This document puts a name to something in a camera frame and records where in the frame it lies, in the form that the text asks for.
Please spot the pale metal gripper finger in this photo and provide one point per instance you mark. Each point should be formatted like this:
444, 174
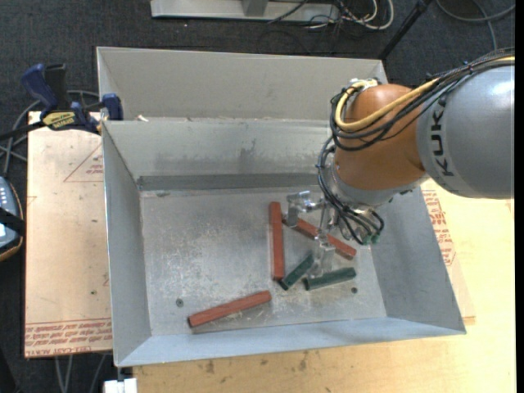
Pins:
326, 256
293, 215

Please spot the red-brown flat block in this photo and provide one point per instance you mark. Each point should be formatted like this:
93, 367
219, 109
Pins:
277, 244
229, 308
305, 228

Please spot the grey metal bin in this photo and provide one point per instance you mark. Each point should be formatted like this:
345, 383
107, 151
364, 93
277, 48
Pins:
213, 252

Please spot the dark green flat block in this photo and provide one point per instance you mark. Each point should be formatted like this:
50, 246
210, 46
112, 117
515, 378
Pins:
296, 273
329, 278

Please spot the brown cardboard board, red print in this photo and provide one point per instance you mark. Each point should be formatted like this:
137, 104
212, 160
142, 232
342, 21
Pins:
65, 236

